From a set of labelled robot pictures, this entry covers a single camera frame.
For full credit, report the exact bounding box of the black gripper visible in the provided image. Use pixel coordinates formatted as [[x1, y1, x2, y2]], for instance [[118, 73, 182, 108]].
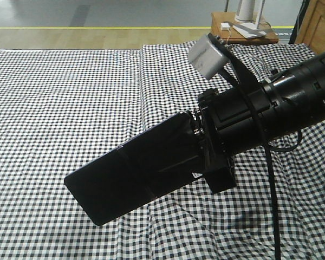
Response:
[[198, 88, 263, 193]]

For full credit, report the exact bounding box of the black smartphone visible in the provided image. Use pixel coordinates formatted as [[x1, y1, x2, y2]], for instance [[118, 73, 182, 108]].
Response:
[[64, 112, 203, 225]]

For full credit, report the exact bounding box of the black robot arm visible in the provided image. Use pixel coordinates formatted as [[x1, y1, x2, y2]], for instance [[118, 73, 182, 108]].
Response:
[[188, 49, 325, 193]]

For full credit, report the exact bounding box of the checkered bed sheet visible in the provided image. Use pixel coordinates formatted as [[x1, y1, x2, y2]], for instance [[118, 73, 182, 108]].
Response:
[[0, 50, 151, 259]]

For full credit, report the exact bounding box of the white power adapter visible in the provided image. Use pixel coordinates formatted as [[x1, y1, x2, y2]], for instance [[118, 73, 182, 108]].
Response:
[[220, 23, 230, 31]]

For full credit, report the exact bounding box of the wooden nightstand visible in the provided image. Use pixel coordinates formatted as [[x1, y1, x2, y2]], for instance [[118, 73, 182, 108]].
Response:
[[211, 12, 278, 46]]

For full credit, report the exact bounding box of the white lamp stand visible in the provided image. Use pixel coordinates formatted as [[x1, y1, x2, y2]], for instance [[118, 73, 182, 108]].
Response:
[[233, 0, 267, 39]]

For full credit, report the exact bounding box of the checkered folded duvet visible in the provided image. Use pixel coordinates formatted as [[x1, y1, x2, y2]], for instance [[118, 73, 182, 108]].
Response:
[[114, 42, 325, 259]]

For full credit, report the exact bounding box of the wooden headboard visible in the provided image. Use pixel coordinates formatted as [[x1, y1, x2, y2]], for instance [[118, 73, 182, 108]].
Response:
[[294, 0, 325, 54]]

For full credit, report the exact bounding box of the black camera cable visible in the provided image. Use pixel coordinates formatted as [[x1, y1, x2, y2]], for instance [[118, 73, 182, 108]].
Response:
[[216, 40, 304, 260]]

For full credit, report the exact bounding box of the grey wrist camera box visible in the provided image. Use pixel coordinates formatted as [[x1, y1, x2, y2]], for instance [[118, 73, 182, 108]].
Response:
[[187, 34, 229, 80]]

